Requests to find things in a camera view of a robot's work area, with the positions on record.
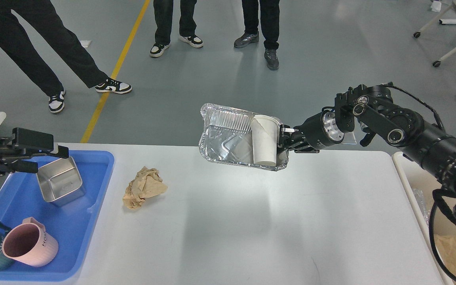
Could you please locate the person in beige top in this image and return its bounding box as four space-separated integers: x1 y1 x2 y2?
0 0 132 114

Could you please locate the blue plastic tray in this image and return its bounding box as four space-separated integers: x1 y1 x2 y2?
0 150 114 283

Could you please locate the white plastic bin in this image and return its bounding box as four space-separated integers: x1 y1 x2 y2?
391 152 456 285

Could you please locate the stainless steel rectangular container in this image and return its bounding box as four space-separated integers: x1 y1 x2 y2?
36 157 86 207

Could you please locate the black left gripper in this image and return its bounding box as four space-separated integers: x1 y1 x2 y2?
0 127 69 175

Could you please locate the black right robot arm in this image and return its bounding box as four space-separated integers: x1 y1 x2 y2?
277 83 456 282

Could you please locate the white paper cup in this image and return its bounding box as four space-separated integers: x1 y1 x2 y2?
251 115 280 166

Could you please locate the clear plastic in bin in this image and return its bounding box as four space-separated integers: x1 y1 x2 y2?
412 189 430 225

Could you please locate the person with grey sneakers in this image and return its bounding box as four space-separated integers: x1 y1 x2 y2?
234 0 281 71

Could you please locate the aluminium foil tray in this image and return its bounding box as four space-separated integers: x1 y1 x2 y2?
199 103 289 171

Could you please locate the white rolling chair base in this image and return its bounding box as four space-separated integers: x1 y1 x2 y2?
413 0 456 98

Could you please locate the pink ribbed mug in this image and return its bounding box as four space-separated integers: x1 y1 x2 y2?
2 217 59 267

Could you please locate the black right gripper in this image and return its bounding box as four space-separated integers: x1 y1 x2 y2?
277 111 344 153

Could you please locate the person with black-white sneakers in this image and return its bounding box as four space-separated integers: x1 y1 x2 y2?
150 0 204 58

